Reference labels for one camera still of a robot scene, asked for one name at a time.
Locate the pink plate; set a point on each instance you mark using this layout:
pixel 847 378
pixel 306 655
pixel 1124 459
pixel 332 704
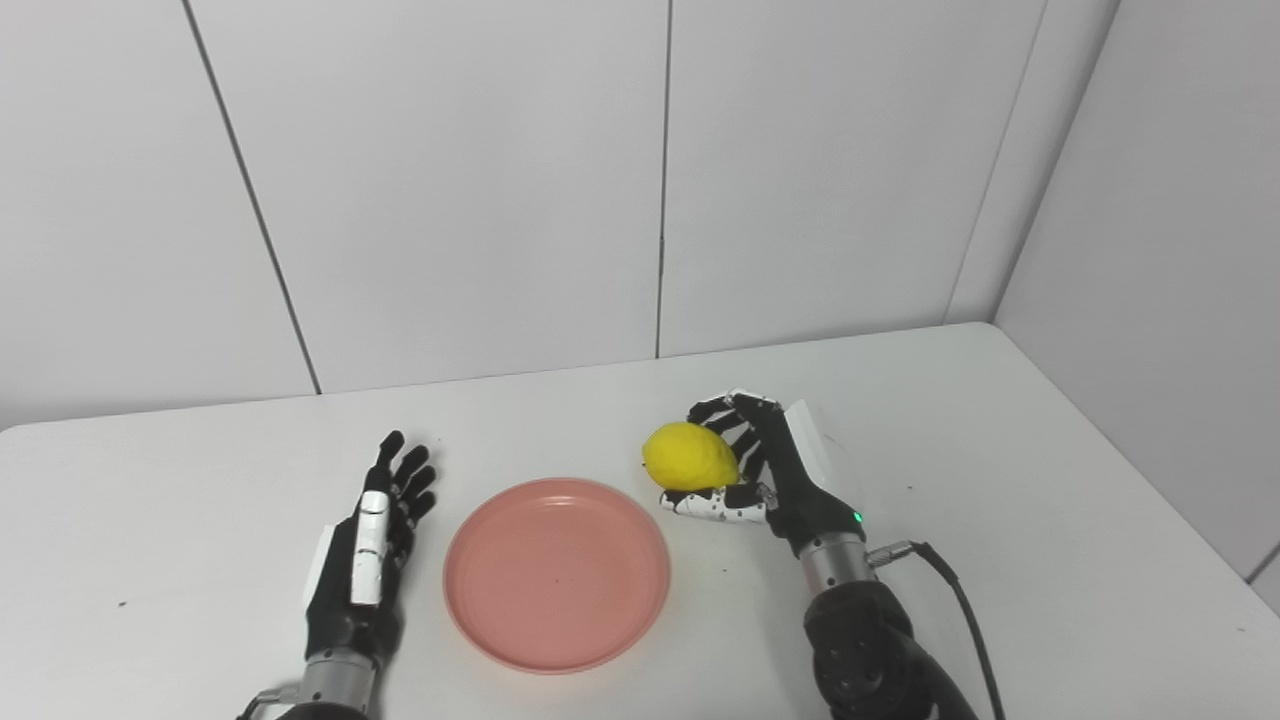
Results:
pixel 555 580

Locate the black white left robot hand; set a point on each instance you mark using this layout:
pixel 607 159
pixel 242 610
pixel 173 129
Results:
pixel 335 610

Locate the yellow lemon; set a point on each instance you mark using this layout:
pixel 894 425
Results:
pixel 690 456

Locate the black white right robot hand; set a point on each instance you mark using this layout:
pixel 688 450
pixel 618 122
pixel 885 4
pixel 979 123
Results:
pixel 805 505

